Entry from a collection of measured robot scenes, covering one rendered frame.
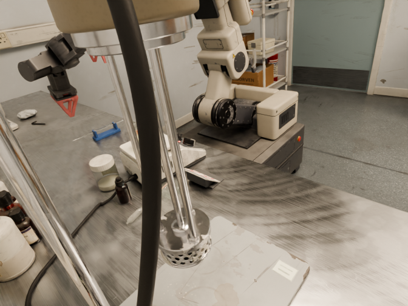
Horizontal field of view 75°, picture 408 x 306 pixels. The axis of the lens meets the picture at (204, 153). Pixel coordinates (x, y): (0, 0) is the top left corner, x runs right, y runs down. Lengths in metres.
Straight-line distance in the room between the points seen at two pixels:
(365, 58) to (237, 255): 3.07
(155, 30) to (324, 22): 3.31
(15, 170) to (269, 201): 0.50
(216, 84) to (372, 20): 2.17
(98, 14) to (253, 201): 0.50
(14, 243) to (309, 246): 0.53
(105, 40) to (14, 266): 0.50
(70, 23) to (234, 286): 0.40
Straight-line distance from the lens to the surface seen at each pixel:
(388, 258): 0.55
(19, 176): 0.20
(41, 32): 2.07
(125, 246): 0.57
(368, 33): 3.36
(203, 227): 0.32
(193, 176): 0.65
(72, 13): 0.19
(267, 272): 0.47
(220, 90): 1.47
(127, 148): 0.71
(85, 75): 2.22
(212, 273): 0.48
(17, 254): 0.61
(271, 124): 1.56
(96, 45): 0.19
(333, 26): 3.44
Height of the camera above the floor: 1.15
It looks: 31 degrees down
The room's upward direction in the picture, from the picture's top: 9 degrees counter-clockwise
